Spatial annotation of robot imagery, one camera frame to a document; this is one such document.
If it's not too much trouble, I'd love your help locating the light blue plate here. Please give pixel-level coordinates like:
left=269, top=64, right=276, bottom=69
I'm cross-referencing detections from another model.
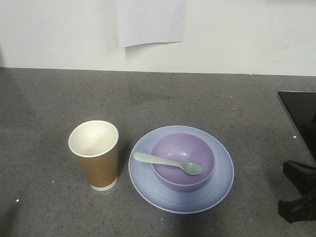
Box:
left=128, top=125, right=234, bottom=214

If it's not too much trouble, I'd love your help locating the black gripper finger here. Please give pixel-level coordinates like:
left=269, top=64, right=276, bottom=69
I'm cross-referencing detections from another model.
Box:
left=278, top=196, right=316, bottom=223
left=283, top=160, right=316, bottom=198

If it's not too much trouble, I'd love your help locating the purple plastic bowl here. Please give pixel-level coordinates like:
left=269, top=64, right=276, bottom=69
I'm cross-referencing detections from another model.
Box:
left=151, top=133, right=216, bottom=192

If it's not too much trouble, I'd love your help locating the brown paper cup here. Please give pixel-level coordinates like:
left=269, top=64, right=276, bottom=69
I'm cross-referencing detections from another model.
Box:
left=68, top=120, right=119, bottom=192

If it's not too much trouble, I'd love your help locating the pale green plastic spoon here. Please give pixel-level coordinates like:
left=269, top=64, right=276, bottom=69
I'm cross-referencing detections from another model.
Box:
left=133, top=152, right=202, bottom=176

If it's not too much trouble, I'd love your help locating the black induction cooktop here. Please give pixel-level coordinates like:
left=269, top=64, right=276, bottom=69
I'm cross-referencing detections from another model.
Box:
left=278, top=91, right=316, bottom=161

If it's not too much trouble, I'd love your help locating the white paper sheet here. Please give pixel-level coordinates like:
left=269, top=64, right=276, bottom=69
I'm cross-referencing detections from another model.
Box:
left=116, top=0, right=188, bottom=47

